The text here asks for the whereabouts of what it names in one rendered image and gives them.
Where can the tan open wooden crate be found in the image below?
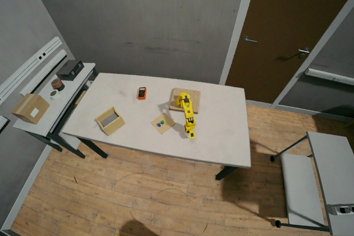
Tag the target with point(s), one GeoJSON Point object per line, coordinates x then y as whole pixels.
{"type": "Point", "coordinates": [110, 122]}

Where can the orange pocket multimeter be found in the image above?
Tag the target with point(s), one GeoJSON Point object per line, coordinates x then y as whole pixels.
{"type": "Point", "coordinates": [142, 93]}

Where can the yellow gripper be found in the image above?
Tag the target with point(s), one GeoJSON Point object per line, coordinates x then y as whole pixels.
{"type": "Point", "coordinates": [191, 133]}

